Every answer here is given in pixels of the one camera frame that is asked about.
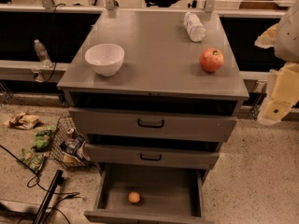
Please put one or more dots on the grey top drawer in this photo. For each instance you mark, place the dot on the grey top drawer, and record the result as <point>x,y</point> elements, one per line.
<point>153,124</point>

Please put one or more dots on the green chip bag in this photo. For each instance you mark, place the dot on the green chip bag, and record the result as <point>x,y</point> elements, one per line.
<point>32,160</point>
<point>43,137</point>

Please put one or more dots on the grey drawer cabinet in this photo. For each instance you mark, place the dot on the grey drawer cabinet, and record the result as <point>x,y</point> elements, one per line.
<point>161,73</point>

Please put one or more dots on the red apple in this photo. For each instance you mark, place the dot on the red apple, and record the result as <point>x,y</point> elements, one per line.
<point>211,60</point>

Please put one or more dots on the grey middle drawer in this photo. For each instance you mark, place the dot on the grey middle drawer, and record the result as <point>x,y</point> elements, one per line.
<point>152,156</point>

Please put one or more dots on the soda can in basket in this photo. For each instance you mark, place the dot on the soda can in basket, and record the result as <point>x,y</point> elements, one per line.
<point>72,133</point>

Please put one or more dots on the white bowl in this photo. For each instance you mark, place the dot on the white bowl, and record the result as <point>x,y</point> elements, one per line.
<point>105,59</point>

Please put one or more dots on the small orange fruit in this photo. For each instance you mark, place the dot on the small orange fruit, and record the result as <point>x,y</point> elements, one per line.
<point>134,197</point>

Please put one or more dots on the grey open bottom drawer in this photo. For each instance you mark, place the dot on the grey open bottom drawer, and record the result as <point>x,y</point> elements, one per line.
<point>168,196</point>

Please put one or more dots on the blue snack bag in basket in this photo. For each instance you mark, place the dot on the blue snack bag in basket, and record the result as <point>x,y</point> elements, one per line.
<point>75,148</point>

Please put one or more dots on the wire mesh basket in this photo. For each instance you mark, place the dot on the wire mesh basket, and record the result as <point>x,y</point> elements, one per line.
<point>56,154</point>

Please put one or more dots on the green chip bag lower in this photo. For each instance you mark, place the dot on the green chip bag lower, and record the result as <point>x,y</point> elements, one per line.
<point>32,160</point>

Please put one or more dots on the black bar on floor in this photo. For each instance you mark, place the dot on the black bar on floor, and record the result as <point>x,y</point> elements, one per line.
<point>46,201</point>

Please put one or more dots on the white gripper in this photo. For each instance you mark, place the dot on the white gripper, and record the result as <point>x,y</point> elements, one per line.
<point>288,36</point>

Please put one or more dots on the green chip bag upper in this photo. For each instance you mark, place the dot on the green chip bag upper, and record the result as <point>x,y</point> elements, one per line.
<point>43,137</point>

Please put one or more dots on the standing clear water bottle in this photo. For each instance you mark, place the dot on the standing clear water bottle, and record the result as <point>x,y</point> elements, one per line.
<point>42,54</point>

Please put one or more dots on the lying clear water bottle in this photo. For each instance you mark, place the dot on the lying clear water bottle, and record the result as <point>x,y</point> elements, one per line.
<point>195,29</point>

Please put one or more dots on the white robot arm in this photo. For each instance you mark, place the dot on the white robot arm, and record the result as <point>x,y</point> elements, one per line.
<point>287,46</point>

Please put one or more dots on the brown snack wrapper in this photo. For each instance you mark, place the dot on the brown snack wrapper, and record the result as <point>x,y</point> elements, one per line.
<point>23,121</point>

